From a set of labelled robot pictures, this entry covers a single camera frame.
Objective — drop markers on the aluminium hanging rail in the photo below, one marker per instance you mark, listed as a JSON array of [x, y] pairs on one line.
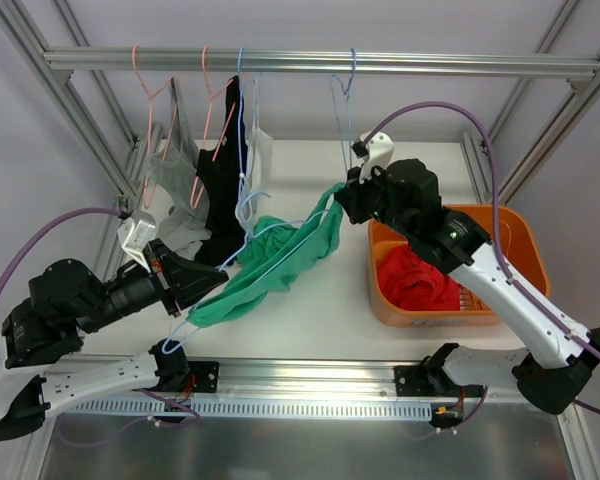
[[537, 65]]

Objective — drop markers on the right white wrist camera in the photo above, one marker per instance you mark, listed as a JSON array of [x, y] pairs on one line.
[[375, 150]]

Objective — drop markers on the green tank top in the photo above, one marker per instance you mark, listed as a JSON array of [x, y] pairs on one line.
[[270, 265]]

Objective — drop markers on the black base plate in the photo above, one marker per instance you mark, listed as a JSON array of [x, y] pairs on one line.
[[417, 380], [201, 376]]

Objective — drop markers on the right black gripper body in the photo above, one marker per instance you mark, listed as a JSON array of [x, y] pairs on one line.
[[362, 197]]

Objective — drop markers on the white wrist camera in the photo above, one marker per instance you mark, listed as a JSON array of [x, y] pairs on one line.
[[375, 150], [134, 234]]

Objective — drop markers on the blue hanger of white top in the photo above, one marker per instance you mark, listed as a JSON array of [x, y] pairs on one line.
[[241, 100]]

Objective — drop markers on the aluminium frame posts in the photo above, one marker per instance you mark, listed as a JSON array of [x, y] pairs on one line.
[[20, 28]]

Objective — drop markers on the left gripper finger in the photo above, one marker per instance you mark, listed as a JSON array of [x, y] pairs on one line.
[[187, 292], [189, 275]]

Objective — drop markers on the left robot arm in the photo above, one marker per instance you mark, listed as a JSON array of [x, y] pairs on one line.
[[68, 301]]

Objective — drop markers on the white tank top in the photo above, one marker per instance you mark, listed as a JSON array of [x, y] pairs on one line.
[[258, 166]]

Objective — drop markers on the pink hanger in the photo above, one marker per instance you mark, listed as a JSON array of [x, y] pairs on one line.
[[148, 192], [197, 188]]

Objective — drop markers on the white slotted cable duct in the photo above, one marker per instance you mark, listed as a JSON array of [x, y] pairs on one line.
[[263, 408]]

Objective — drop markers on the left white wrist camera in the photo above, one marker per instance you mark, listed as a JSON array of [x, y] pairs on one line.
[[134, 234]]

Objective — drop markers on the blue hanger of green top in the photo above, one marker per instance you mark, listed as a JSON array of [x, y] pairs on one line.
[[260, 255]]

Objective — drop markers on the black tank top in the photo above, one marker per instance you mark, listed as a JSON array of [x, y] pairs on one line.
[[219, 170]]

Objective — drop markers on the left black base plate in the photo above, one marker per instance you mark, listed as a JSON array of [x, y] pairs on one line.
[[201, 376]]

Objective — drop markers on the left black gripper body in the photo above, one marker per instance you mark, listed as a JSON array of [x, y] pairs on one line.
[[166, 278]]

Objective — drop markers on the grey tank top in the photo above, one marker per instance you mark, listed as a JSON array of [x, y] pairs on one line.
[[174, 169]]

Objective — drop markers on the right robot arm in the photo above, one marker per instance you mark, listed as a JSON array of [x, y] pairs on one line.
[[558, 355]]

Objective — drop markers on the aluminium front rail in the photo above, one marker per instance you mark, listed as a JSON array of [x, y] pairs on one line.
[[307, 379]]

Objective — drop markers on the red tank top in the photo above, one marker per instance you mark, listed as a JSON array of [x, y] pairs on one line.
[[404, 281]]

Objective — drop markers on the blue hanger of red top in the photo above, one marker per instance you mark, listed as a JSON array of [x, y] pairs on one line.
[[340, 95]]

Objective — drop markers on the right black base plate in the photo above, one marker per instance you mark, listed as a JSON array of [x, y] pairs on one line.
[[417, 380]]

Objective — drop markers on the orange plastic basket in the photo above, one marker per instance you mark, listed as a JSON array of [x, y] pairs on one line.
[[518, 246]]

